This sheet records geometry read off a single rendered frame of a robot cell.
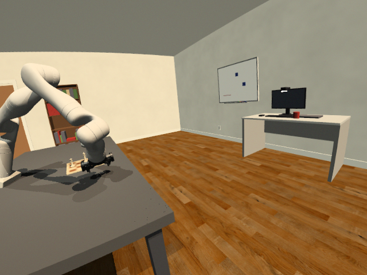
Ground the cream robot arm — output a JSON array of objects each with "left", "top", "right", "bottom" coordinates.
[{"left": 0, "top": 63, "right": 110, "bottom": 178}]

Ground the brown and cream chessboard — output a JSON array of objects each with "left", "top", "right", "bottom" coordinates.
[{"left": 67, "top": 159, "right": 84, "bottom": 175}]

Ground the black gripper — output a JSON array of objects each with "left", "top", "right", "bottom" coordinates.
[{"left": 81, "top": 152, "right": 114, "bottom": 173}]

